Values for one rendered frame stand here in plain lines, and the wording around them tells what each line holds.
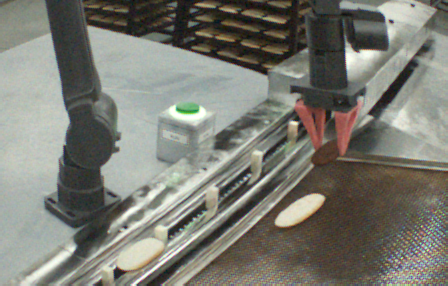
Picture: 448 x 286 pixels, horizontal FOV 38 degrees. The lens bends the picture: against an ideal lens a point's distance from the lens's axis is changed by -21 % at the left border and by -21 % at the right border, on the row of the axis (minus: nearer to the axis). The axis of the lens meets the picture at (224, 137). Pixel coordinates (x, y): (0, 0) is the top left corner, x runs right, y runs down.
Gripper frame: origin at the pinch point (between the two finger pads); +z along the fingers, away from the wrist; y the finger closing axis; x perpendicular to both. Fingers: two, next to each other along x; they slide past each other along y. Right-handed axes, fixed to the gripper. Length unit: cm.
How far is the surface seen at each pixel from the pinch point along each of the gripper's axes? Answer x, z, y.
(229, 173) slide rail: -0.9, 7.1, 17.4
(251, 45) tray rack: -187, 38, 123
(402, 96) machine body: -67, 12, 9
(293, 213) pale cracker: 13.4, 4.1, -1.1
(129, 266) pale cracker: 31.4, 7.4, 12.1
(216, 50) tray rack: -191, 43, 143
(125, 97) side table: -20, 5, 52
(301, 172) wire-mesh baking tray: -0.7, 4.8, 5.2
